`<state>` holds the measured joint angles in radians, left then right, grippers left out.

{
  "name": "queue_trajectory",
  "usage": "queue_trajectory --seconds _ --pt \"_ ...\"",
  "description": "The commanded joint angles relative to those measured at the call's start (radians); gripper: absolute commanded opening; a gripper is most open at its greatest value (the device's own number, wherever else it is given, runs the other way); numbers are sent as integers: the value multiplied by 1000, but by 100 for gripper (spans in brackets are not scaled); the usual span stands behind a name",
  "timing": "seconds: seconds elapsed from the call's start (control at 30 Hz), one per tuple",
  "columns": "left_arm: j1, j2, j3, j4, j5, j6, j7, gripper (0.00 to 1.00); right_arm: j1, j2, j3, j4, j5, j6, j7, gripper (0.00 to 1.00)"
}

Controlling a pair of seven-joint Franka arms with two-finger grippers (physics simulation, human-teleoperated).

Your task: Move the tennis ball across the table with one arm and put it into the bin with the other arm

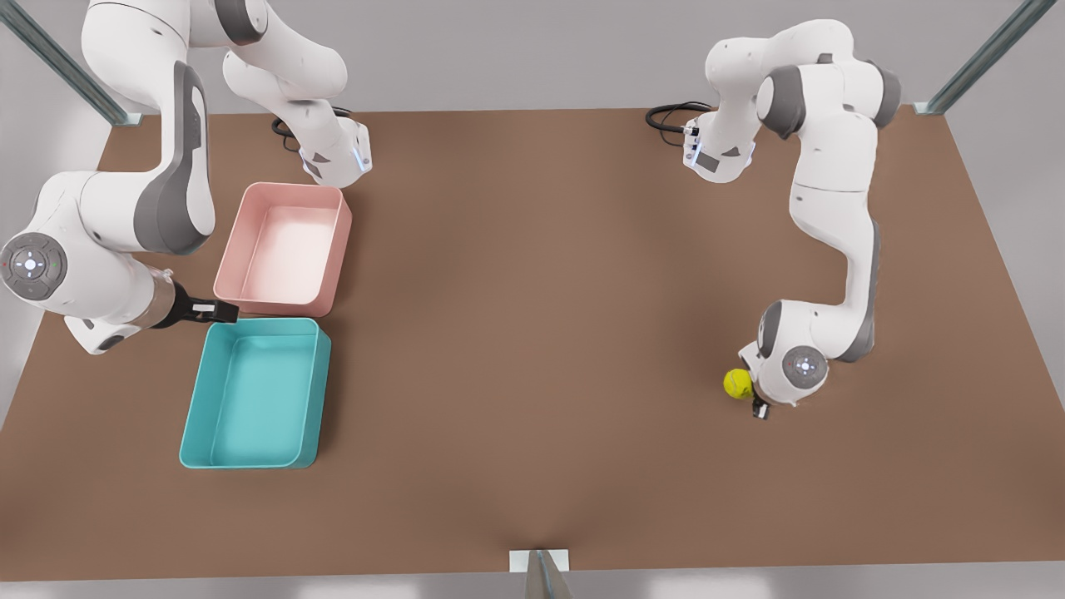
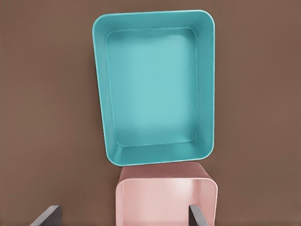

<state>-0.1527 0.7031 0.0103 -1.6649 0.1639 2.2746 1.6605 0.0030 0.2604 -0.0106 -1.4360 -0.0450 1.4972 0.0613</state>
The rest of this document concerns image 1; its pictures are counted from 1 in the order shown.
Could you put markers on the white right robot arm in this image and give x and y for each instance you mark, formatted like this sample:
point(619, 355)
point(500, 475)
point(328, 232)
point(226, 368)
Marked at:
point(116, 216)

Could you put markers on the pink rectangular tray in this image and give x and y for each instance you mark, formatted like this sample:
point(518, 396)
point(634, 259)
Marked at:
point(284, 248)

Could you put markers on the silver frame post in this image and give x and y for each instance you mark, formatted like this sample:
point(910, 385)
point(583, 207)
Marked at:
point(982, 58)
point(542, 574)
point(71, 66)

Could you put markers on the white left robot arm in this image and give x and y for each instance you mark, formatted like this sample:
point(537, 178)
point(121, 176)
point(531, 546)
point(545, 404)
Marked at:
point(832, 175)

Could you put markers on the yellow-green tennis ball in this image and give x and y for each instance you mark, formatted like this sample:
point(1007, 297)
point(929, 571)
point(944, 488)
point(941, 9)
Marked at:
point(737, 383)

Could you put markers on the teal rectangular tray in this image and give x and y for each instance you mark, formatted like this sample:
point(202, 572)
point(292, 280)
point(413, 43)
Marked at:
point(254, 393)

